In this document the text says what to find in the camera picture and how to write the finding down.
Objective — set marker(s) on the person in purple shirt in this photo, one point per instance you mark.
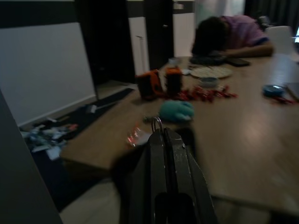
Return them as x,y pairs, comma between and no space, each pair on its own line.
238,30

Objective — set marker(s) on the red wrapped candies pile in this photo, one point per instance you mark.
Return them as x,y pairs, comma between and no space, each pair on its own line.
205,94

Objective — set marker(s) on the white hand brush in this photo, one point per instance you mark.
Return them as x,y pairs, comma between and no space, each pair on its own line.
92,109

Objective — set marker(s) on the clear plastic wrapper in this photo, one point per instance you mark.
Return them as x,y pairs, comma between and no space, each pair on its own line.
136,138

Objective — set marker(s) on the round patterned plate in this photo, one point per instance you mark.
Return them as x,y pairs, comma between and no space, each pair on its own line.
210,72

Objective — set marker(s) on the scattered paper scraps pile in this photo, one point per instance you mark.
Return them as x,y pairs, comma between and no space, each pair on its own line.
46,137

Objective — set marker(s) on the white chair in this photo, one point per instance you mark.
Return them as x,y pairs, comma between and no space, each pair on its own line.
280,38

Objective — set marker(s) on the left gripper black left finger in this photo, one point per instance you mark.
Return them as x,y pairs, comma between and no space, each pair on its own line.
158,163

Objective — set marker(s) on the black flat pad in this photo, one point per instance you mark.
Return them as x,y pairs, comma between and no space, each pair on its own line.
205,60

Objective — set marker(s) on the small blue-grey bowl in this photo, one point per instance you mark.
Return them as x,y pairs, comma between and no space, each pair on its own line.
209,81

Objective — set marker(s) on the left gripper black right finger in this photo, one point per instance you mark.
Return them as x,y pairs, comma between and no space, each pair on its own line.
184,177

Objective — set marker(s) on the black smartphone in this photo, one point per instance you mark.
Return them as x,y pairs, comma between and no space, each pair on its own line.
238,62

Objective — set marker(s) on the blue round disc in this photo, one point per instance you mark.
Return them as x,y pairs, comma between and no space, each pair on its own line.
273,90

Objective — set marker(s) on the teal plush toy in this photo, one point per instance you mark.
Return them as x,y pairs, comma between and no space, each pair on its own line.
177,110

